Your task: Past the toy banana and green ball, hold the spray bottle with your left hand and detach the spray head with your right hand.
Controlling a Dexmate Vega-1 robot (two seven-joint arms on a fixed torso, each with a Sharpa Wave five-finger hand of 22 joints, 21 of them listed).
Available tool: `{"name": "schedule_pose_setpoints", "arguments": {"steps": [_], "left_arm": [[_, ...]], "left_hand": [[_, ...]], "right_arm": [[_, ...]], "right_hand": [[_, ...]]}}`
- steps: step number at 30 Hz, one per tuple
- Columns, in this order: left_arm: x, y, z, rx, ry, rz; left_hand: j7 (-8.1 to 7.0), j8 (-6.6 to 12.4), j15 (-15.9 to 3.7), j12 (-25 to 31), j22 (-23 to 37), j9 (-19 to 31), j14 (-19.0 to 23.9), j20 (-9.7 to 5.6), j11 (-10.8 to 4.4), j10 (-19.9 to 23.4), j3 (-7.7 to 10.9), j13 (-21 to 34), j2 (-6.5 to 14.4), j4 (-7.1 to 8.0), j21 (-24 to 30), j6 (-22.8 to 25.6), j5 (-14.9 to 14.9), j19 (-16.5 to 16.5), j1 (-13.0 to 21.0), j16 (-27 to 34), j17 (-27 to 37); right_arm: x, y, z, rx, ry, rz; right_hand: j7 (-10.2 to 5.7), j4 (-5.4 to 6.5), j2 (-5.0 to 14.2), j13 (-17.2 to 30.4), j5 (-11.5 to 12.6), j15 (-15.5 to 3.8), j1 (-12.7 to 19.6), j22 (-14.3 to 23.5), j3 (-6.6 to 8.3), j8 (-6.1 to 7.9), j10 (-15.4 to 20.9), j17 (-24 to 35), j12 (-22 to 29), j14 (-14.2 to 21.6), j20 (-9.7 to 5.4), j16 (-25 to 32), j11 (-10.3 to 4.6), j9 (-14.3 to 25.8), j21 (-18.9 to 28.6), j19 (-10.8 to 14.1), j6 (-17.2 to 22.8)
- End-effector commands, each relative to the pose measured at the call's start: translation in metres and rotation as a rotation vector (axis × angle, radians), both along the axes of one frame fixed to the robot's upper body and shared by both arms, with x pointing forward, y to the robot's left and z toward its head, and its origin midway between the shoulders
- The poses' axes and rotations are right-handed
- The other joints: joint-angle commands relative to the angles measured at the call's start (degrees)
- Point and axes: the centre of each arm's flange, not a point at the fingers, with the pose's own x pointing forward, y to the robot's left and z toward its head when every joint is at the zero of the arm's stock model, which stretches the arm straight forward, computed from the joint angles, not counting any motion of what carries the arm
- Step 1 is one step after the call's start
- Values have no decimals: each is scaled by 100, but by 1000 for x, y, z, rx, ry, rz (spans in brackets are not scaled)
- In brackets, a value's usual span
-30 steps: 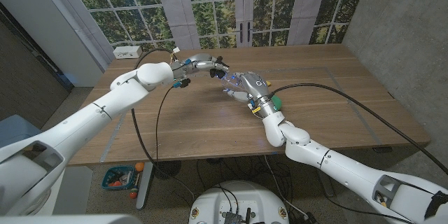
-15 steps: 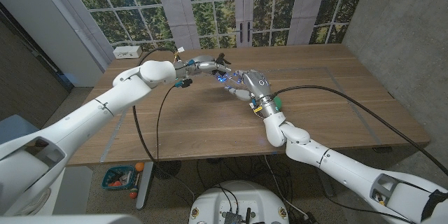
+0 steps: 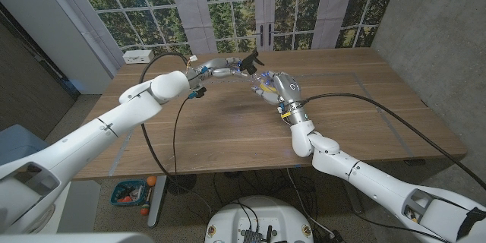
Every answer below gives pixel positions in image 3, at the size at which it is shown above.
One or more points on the small white connector plug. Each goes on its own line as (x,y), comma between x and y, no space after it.
(193,58)

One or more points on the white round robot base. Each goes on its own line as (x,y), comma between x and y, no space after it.
(262,212)

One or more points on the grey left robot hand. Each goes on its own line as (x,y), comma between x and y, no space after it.
(216,66)

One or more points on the white table leg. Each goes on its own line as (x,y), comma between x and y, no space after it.
(155,209)

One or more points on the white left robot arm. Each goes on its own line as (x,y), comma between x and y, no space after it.
(95,133)

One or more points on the black round floor fan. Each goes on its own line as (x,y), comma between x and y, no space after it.
(184,183)

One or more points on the blue storage bin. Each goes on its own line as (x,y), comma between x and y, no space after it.
(15,144)

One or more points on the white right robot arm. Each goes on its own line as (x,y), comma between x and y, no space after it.
(379,186)

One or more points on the blue basket with toys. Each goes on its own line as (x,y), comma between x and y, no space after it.
(129,193)

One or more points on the printed window forest backdrop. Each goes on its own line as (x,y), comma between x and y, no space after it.
(228,7)

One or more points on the black spray head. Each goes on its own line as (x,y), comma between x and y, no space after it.
(250,62)

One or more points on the grey table leg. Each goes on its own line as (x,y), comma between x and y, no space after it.
(356,205)

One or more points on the small orange ball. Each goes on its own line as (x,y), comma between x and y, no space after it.
(151,181)

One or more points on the white power strip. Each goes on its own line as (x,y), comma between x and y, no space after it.
(138,56)

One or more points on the colourful toy maraca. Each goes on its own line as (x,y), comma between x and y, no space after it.
(145,209)

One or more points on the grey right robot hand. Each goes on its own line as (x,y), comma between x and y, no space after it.
(288,87)

